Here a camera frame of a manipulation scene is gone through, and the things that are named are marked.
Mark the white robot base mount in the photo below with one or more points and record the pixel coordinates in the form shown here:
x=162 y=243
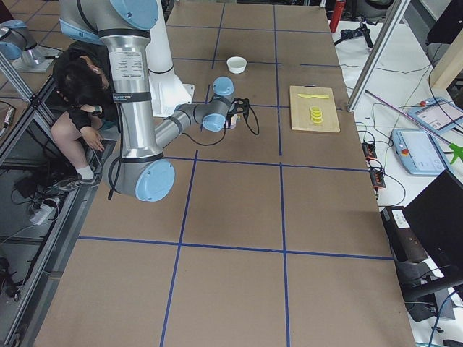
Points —
x=167 y=90

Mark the front lemon slice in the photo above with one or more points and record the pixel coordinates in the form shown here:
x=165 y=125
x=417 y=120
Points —
x=317 y=121

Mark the aluminium frame post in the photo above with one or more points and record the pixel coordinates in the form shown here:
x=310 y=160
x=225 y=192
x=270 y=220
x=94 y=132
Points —
x=393 y=18

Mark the long reacher grabber tool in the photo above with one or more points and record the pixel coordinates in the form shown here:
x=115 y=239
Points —
x=456 y=150

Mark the white ceramic bowl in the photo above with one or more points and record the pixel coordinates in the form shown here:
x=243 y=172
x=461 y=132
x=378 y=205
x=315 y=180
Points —
x=236 y=64

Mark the blue teach pendant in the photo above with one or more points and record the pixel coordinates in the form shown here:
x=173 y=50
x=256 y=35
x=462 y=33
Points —
x=439 y=114
x=418 y=152

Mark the black tripod clamp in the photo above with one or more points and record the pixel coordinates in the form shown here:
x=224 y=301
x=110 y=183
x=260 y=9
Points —
x=361 y=31

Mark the far blue teach pendant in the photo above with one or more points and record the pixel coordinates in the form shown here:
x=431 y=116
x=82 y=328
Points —
x=439 y=114

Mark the yellow plastic knife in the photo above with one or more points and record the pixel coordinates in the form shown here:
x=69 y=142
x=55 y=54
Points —
x=301 y=95

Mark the black box on desk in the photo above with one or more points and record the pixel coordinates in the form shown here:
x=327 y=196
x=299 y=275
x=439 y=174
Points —
x=405 y=245

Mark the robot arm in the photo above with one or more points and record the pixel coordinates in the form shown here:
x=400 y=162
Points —
x=140 y=168
x=20 y=48

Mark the near blue teach pendant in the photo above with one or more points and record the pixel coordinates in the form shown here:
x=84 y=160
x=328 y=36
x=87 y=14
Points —
x=418 y=152

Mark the wooden cutting board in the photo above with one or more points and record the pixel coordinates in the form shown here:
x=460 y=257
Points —
x=300 y=110

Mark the black monitor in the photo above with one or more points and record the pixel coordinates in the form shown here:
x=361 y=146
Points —
x=435 y=216

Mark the seated person in black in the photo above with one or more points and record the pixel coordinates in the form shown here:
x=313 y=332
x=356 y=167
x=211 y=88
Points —
x=84 y=80

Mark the red cylinder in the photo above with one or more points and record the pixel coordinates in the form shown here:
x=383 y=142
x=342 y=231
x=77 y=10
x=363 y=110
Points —
x=336 y=15

